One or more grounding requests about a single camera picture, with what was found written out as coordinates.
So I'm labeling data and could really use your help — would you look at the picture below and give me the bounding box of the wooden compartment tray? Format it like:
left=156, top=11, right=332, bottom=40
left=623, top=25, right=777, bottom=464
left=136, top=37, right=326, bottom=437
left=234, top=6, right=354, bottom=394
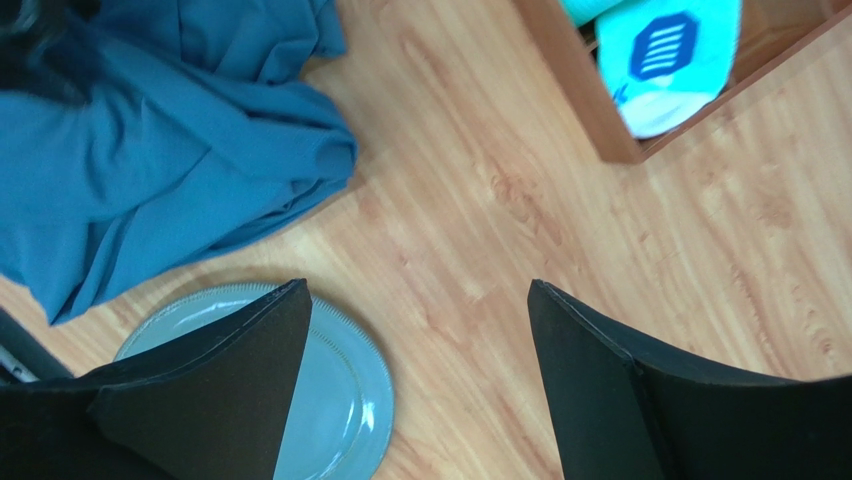
left=514, top=1, right=851, bottom=164

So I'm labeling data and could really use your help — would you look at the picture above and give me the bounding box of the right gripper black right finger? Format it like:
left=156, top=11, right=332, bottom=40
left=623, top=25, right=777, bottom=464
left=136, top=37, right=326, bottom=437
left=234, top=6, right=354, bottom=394
left=527, top=280, right=851, bottom=479

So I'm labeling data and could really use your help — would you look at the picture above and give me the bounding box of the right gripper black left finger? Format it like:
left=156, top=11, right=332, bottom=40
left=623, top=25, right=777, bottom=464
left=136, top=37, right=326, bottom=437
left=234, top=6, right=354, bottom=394
left=1, top=279, right=312, bottom=479

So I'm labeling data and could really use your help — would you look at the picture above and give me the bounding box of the teal white sock right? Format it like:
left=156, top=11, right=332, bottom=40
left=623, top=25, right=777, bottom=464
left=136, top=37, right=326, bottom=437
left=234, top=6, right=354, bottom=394
left=595, top=0, right=742, bottom=140

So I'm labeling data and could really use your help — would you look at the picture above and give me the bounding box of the grey round plate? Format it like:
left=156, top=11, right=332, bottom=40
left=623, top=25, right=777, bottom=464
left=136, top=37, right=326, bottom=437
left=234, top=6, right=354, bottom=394
left=116, top=283, right=395, bottom=479

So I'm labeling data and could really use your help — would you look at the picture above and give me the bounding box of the blue crumpled cloth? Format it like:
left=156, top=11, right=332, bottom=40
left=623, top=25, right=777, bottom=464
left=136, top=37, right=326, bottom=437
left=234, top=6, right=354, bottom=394
left=1, top=1, right=358, bottom=325

